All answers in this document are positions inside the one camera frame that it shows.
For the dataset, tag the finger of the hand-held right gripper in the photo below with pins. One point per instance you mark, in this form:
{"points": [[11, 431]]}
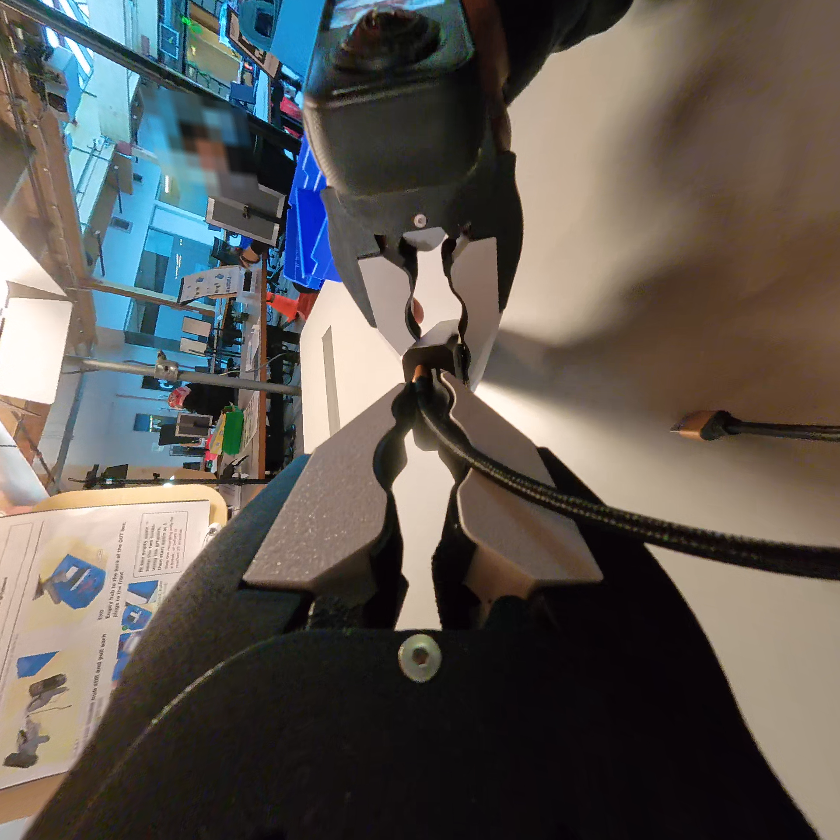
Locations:
{"points": [[482, 295], [387, 295]]}

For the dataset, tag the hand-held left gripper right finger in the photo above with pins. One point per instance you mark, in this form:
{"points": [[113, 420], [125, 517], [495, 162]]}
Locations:
{"points": [[525, 544]]}

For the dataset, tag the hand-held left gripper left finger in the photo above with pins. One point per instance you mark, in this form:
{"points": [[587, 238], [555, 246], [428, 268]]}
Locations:
{"points": [[321, 518]]}

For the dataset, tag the person's right forearm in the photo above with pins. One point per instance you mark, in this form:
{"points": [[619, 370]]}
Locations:
{"points": [[564, 39]]}

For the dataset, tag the person's right hand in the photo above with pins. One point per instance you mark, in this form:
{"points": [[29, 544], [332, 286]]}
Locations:
{"points": [[418, 310]]}

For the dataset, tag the orange traffic cone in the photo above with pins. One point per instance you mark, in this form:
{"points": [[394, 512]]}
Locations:
{"points": [[285, 307]]}

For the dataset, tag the green box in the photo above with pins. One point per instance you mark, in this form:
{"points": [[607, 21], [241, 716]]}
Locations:
{"points": [[231, 430]]}

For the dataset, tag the wooden table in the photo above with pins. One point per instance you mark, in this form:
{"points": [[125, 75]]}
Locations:
{"points": [[262, 367]]}

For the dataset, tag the grey board stand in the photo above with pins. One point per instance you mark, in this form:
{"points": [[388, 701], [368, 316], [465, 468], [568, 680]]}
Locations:
{"points": [[246, 213]]}

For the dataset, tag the instruction poster board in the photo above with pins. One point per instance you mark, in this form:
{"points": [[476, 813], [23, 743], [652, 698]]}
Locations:
{"points": [[210, 285]]}

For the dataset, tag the grey metal pole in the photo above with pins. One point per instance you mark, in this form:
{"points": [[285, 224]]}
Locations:
{"points": [[197, 379]]}

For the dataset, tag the black pole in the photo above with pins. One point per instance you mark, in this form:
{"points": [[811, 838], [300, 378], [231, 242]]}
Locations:
{"points": [[164, 62]]}

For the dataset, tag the document stand with instruction sheet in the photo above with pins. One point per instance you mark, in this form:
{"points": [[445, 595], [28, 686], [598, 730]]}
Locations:
{"points": [[65, 623]]}

